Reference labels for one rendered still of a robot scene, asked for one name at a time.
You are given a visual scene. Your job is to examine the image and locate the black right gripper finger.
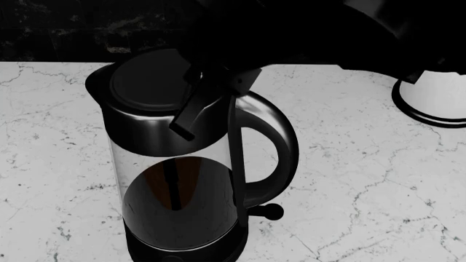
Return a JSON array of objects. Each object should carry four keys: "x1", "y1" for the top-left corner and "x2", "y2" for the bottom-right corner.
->
[
  {"x1": 168, "y1": 71, "x2": 220, "y2": 142},
  {"x1": 232, "y1": 68, "x2": 263, "y2": 96}
]

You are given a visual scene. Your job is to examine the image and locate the white appliance with black base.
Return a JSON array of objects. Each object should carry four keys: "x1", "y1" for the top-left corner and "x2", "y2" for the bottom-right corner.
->
[{"x1": 391, "y1": 69, "x2": 466, "y2": 129}]

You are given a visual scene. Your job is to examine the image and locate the glass electric kettle black lid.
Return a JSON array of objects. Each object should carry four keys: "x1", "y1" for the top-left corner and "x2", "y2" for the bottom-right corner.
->
[{"x1": 84, "y1": 48, "x2": 300, "y2": 262}]

